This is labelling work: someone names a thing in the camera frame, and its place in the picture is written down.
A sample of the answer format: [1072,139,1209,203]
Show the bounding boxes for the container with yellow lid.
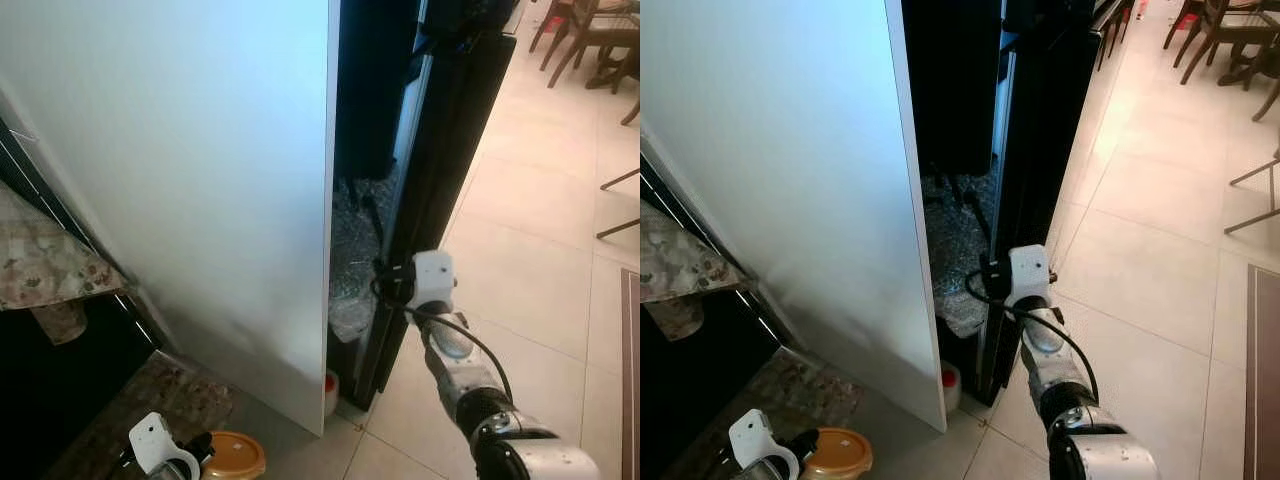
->
[200,431,267,480]
[802,427,874,480]

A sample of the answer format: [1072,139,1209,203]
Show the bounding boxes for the white sided fridge cabinet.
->
[0,0,341,438]
[640,0,949,433]

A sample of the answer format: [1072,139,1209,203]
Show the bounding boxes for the clear bubble wrap sheet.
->
[330,175,389,343]
[920,172,996,339]

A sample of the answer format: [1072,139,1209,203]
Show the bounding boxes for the low granite ledge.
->
[690,345,866,480]
[45,350,233,480]

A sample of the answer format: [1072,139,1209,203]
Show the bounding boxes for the black kitchen cabinet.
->
[640,150,783,480]
[0,120,163,480]

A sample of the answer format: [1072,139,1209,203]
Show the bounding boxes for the brown bordered floor mat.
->
[620,268,641,480]
[1244,264,1280,480]

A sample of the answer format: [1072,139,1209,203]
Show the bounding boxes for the black glossy freezer door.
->
[900,0,1011,179]
[338,0,426,183]

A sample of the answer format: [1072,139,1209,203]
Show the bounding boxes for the granite kitchen counter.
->
[640,200,753,341]
[0,180,129,346]

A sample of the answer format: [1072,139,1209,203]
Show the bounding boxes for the thin legged chair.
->
[1225,150,1280,236]
[597,168,641,241]

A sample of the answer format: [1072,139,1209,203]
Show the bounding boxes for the brown wooden dining chair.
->
[575,0,641,96]
[1162,0,1216,51]
[528,0,601,71]
[1180,0,1280,93]

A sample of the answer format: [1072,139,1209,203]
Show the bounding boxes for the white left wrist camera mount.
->
[727,407,801,480]
[128,411,201,480]

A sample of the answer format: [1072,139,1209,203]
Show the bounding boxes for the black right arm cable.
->
[370,265,516,406]
[965,270,1101,406]

